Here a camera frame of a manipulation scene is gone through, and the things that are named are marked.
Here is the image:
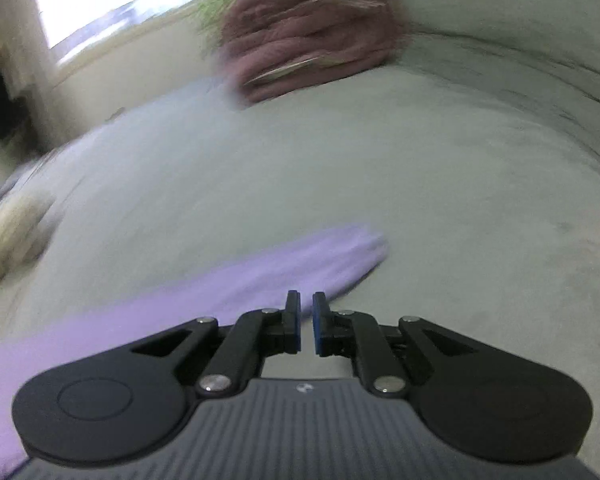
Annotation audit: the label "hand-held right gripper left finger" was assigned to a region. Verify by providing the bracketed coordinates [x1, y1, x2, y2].
[130, 290, 302, 400]

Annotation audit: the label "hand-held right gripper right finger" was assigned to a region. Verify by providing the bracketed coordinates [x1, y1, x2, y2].
[313, 291, 476, 400]

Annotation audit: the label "purple shirt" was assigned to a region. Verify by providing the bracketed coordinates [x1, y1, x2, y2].
[0, 224, 391, 480]

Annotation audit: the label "dark hanging clothes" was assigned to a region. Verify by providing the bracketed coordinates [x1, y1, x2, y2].
[0, 56, 33, 142]

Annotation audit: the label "folded pink quilt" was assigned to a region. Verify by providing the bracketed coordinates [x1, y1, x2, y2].
[219, 0, 402, 107]

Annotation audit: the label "white plush dog toy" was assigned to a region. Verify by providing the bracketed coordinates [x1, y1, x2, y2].
[0, 194, 57, 283]

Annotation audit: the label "grey quilted blanket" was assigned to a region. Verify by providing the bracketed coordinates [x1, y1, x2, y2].
[397, 0, 600, 173]

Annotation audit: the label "window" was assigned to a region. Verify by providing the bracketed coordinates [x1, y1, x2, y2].
[32, 0, 206, 63]

